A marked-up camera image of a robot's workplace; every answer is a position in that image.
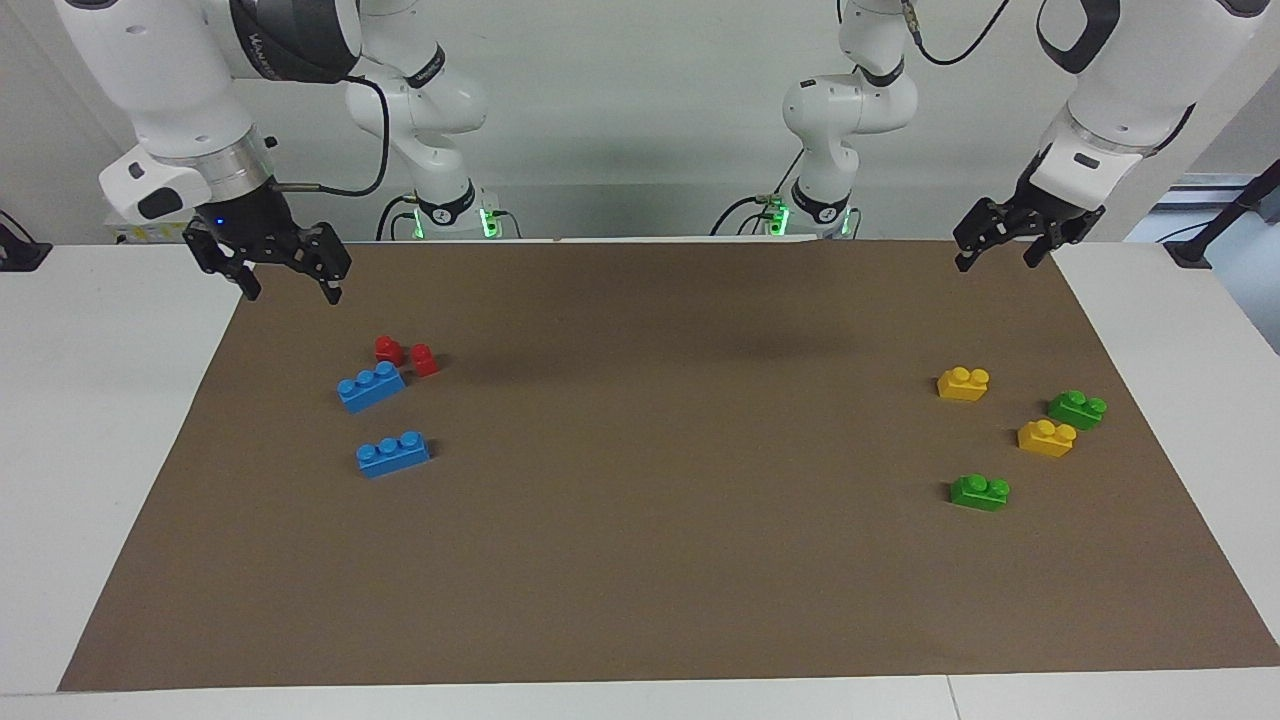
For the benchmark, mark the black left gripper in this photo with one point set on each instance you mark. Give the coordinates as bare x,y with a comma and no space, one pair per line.
1050,212

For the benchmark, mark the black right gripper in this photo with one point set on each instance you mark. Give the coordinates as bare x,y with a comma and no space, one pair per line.
255,225

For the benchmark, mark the blue three-stud toy block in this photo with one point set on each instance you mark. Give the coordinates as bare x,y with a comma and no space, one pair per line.
393,456
370,388

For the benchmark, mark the green two-stud toy block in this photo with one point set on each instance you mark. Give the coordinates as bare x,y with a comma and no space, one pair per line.
1076,410
978,494

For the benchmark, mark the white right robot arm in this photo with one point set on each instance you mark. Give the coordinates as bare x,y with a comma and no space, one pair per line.
170,80

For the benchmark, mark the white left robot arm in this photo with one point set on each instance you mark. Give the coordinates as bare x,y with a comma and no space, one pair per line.
1130,80

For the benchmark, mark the small red toy block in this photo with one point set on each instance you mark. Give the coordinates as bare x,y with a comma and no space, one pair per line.
388,350
425,362

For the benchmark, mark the yellow two-stud toy block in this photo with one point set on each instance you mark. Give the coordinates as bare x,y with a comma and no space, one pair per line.
962,385
1045,440

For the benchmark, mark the white power strip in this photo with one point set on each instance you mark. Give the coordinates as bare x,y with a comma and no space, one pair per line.
150,233

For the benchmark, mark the black table clamp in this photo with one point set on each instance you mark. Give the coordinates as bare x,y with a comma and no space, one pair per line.
25,255

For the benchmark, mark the brown table mat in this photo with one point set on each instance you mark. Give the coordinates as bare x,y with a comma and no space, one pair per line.
640,580

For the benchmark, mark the black camera stand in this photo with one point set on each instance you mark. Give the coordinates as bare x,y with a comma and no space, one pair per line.
1235,205

